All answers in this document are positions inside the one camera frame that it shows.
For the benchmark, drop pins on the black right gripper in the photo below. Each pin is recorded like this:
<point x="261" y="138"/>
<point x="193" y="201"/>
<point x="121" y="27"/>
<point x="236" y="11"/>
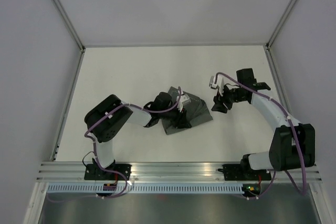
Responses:
<point x="219" y="100"/>

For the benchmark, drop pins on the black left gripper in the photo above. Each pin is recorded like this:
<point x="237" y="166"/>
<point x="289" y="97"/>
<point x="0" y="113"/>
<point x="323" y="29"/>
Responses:
<point x="181" y="121"/>

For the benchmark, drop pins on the grey cloth napkin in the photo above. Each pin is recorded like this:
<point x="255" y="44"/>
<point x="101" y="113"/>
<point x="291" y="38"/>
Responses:
<point x="197" y="113"/>

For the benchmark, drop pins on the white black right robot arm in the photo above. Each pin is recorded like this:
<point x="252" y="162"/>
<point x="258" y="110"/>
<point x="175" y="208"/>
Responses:
<point x="293" y="143"/>

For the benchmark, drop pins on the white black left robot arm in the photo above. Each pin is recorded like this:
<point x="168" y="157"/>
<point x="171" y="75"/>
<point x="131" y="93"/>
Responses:
<point x="106" y="119"/>

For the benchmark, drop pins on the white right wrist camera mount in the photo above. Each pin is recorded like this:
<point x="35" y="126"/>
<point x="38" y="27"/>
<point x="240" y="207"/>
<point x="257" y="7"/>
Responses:
<point x="217" y="83"/>

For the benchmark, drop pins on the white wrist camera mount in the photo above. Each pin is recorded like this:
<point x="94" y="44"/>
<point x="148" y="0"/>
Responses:
<point x="182" y="100"/>
<point x="217" y="83"/>

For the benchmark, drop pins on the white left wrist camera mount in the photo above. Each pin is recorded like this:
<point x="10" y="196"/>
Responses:
<point x="182" y="100"/>

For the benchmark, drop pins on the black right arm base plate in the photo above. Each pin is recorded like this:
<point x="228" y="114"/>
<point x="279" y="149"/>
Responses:
<point x="245" y="172"/>

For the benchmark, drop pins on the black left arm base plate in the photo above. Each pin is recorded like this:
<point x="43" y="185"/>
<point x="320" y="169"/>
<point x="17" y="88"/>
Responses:
<point x="93" y="172"/>

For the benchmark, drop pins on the aluminium front rail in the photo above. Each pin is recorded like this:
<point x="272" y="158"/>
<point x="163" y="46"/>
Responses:
<point x="161" y="172"/>

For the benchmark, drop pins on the aluminium right frame post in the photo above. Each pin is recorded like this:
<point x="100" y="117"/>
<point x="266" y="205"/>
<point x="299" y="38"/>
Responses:
<point x="284" y="17"/>

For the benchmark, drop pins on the aluminium frame post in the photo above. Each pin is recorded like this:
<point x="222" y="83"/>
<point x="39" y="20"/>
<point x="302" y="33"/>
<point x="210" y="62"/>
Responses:
<point x="284" y="17"/>
<point x="68" y="24"/>

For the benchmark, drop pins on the white slotted cable duct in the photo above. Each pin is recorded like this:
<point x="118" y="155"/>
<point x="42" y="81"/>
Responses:
<point x="147" y="188"/>

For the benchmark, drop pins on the aluminium left frame post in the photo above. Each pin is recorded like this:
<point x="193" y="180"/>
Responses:
<point x="68" y="24"/>

